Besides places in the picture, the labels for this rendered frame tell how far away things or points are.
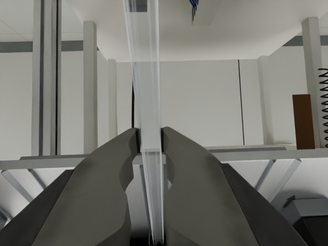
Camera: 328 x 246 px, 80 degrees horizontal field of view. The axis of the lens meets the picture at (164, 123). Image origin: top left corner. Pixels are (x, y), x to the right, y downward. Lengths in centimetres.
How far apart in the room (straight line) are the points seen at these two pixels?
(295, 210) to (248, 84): 189
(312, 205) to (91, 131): 49
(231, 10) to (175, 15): 15
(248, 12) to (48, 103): 56
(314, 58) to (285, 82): 156
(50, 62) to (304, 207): 48
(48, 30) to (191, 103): 155
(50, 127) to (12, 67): 197
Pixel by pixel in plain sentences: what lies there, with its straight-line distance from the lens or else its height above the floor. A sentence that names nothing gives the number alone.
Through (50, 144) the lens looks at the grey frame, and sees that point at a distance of 45.
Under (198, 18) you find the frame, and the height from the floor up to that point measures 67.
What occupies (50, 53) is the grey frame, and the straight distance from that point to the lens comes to 49.
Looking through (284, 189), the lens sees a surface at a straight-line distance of 24.
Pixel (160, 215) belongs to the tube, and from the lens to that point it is 22.
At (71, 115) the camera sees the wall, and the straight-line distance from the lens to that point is 203.
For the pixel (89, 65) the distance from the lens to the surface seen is 61.
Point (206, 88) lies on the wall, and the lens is 196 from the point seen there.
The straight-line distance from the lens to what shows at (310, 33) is 76.
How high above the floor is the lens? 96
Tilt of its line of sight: 4 degrees down
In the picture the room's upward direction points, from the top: 178 degrees clockwise
